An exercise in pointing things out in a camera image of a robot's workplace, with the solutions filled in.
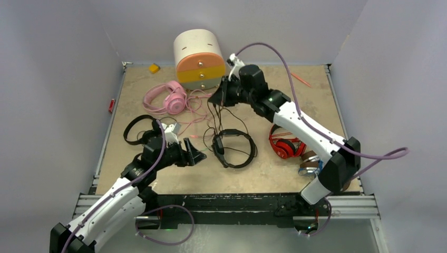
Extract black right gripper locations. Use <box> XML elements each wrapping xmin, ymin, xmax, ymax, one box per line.
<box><xmin>210</xmin><ymin>75</ymin><xmax>256</xmax><ymax>108</ymax></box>

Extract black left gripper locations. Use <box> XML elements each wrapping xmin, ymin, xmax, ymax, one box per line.
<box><xmin>154</xmin><ymin>138</ymin><xmax>205</xmax><ymax>171</ymax></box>

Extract red black headphones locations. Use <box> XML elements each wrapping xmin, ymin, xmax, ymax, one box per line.
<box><xmin>268</xmin><ymin>124</ymin><xmax>307</xmax><ymax>159</ymax></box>

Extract red audio cable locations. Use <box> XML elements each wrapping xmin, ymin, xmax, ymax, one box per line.
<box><xmin>271</xmin><ymin>131</ymin><xmax>303</xmax><ymax>144</ymax></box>

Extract brown leather silver headphones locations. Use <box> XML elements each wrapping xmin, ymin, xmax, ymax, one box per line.
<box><xmin>299</xmin><ymin>151</ymin><xmax>322</xmax><ymax>169</ymax></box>

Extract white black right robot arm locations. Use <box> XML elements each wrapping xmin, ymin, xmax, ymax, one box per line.
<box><xmin>208</xmin><ymin>64</ymin><xmax>361</xmax><ymax>215</ymax></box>

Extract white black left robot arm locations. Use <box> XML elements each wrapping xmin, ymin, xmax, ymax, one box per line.
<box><xmin>49</xmin><ymin>136</ymin><xmax>207</xmax><ymax>252</ymax></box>

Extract pink headphones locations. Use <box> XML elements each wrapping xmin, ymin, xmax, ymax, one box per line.
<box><xmin>142</xmin><ymin>80</ymin><xmax>217</xmax><ymax>137</ymax></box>

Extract cream orange yellow drawer box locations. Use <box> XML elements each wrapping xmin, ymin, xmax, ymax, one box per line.
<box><xmin>173</xmin><ymin>29</ymin><xmax>226</xmax><ymax>90</ymax></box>

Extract orange pencil stick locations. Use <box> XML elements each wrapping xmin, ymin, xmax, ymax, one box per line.
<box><xmin>291</xmin><ymin>73</ymin><xmax>312</xmax><ymax>87</ymax></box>

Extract small yellow block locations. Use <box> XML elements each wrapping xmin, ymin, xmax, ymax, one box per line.
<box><xmin>148</xmin><ymin>64</ymin><xmax>161</xmax><ymax>74</ymax></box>

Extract small red clip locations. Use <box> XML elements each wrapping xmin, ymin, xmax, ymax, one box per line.
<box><xmin>108</xmin><ymin>99</ymin><xmax>115</xmax><ymax>114</ymax></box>

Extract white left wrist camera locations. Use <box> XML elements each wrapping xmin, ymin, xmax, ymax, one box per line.
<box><xmin>162</xmin><ymin>122</ymin><xmax>181</xmax><ymax>144</ymax></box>

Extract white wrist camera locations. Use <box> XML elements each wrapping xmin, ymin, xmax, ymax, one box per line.
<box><xmin>162</xmin><ymin>122</ymin><xmax>181</xmax><ymax>144</ymax></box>
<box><xmin>227</xmin><ymin>53</ymin><xmax>245</xmax><ymax>81</ymax></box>

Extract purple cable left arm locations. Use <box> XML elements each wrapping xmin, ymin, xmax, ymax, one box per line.
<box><xmin>60</xmin><ymin>119</ymin><xmax>168</xmax><ymax>253</ymax></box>

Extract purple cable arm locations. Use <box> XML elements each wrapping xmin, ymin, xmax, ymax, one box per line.
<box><xmin>235</xmin><ymin>42</ymin><xmax>410</xmax><ymax>238</ymax></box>
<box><xmin>60</xmin><ymin>119</ymin><xmax>168</xmax><ymax>253</ymax></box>

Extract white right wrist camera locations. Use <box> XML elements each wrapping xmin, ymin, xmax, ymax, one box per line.
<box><xmin>227</xmin><ymin>53</ymin><xmax>245</xmax><ymax>81</ymax></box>

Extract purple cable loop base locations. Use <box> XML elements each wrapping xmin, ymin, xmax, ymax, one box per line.
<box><xmin>135</xmin><ymin>204</ymin><xmax>196</xmax><ymax>246</ymax></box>

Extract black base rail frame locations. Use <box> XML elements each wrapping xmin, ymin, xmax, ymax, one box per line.
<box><xmin>73</xmin><ymin>187</ymin><xmax>380</xmax><ymax>231</ymax></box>

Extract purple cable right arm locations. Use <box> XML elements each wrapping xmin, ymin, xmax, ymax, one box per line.
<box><xmin>235</xmin><ymin>42</ymin><xmax>410</xmax><ymax>238</ymax></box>

